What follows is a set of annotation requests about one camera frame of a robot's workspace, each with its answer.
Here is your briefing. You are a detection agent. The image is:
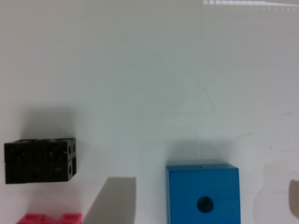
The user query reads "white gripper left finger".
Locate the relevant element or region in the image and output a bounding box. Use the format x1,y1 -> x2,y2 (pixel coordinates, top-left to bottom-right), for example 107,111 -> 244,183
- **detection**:
83,177 -> 136,224

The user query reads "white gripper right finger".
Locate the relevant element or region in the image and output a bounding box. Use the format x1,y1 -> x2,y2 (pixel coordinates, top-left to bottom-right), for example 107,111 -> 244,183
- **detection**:
289,180 -> 299,219

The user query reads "blue block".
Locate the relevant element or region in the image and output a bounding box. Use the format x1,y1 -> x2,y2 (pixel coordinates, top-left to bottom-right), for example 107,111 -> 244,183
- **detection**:
165,161 -> 241,224

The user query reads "black cube block cluster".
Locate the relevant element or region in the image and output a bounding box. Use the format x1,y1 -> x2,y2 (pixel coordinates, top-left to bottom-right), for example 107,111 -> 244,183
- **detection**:
4,138 -> 77,184

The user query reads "pink cube block cluster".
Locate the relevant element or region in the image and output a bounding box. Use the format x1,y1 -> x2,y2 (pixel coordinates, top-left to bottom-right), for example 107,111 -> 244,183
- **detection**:
16,214 -> 82,224

